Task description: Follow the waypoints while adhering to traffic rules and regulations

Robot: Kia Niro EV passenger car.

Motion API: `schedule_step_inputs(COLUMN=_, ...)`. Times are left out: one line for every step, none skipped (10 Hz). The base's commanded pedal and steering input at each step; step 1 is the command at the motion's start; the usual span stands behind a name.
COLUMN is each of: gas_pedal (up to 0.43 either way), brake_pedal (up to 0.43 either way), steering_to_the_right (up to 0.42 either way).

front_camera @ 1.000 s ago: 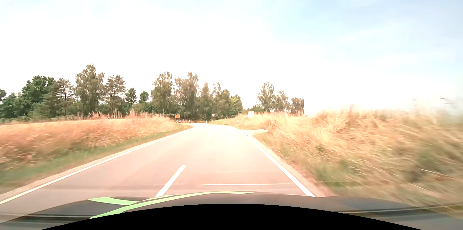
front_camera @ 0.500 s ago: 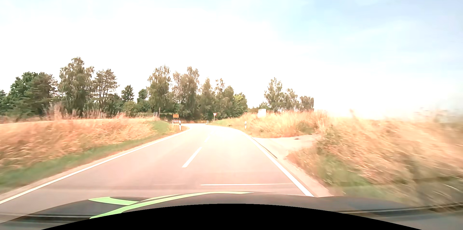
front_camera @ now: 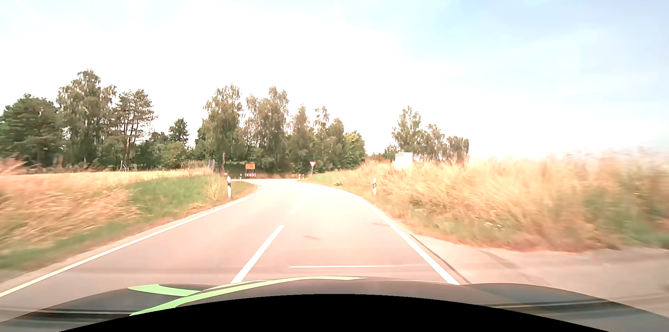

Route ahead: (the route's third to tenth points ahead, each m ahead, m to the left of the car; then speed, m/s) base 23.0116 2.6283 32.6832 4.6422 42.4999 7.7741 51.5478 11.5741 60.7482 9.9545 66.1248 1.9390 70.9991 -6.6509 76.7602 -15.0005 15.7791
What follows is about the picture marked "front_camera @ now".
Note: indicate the give way road sign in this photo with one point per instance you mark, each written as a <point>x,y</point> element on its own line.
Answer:
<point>312,165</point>

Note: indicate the white sign board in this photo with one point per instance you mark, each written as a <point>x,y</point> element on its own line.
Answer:
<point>403,160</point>

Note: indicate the grey asphalt road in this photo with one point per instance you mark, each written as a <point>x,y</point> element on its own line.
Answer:
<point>334,227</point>

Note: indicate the yellow direction road sign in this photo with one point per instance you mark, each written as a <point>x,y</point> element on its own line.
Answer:
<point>250,168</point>

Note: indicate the group of trees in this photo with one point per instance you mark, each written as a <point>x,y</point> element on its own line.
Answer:
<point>428,138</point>

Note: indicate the road sign seen from behind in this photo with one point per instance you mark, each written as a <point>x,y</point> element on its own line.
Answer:
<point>211,165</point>

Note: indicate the road markings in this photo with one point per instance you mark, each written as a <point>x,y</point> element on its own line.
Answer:
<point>257,255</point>

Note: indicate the car's own bonnet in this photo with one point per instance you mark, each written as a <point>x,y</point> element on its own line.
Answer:
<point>366,290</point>

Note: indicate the wood of green trees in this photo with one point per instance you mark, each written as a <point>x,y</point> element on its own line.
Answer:
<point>157,138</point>

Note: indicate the tall dry grass verge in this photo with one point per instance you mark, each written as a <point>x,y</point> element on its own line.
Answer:
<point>522,201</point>

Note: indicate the grass verge with dry field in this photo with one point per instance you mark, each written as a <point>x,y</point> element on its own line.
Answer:
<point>78,206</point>

